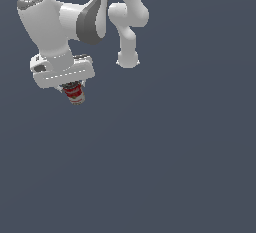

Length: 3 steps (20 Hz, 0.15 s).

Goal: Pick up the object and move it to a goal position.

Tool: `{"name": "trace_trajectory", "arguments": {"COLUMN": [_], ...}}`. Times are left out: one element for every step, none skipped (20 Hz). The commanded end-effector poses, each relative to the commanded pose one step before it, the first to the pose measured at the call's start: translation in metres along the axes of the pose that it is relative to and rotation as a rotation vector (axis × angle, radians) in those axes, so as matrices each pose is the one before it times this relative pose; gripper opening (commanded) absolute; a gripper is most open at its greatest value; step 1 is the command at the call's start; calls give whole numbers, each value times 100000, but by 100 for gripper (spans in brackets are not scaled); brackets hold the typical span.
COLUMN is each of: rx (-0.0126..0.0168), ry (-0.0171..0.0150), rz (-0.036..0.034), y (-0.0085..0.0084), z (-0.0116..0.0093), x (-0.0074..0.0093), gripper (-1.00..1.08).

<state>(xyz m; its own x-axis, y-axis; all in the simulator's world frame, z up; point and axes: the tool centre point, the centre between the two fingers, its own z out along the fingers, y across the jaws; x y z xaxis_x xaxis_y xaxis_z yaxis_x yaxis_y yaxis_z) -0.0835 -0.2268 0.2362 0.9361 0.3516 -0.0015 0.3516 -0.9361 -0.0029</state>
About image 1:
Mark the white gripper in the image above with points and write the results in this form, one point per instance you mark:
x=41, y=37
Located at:
x=60, y=72

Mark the red and white soup can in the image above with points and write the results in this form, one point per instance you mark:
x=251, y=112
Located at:
x=74, y=93

